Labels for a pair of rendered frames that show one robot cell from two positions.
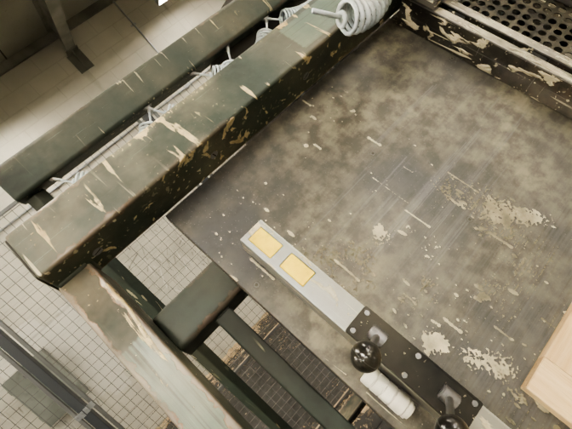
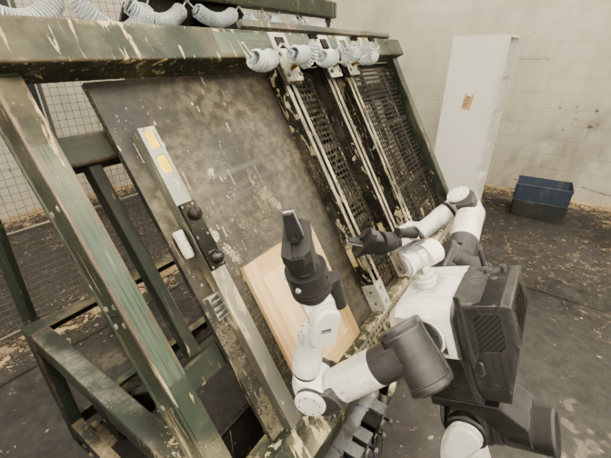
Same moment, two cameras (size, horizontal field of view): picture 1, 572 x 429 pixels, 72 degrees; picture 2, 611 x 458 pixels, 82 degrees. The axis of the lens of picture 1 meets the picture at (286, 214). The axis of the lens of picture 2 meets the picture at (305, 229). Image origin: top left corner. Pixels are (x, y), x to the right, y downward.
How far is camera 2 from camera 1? 0.47 m
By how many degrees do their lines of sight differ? 38
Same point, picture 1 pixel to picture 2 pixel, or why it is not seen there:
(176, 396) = (65, 189)
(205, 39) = not seen: outside the picture
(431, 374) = (209, 243)
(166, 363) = (65, 168)
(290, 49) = (214, 47)
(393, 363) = (195, 230)
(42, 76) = not seen: outside the picture
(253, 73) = (188, 43)
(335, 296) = (179, 188)
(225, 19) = not seen: outside the picture
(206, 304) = (87, 154)
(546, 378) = (252, 267)
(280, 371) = (120, 214)
